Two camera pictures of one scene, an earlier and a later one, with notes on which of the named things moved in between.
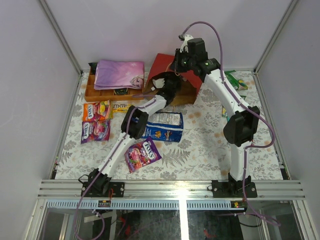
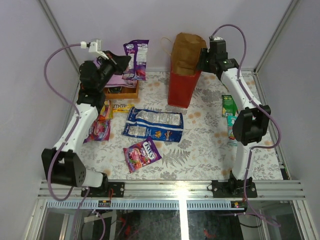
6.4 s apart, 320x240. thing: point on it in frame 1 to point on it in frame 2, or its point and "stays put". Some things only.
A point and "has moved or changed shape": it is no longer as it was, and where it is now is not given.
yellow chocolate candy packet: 121,108 stays put
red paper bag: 190,81 has moved or changed shape
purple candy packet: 141,154 stays put
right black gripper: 175,64 to 202,56
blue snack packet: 165,126 stays put
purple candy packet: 95,131 stays put
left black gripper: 155,77 to 114,63
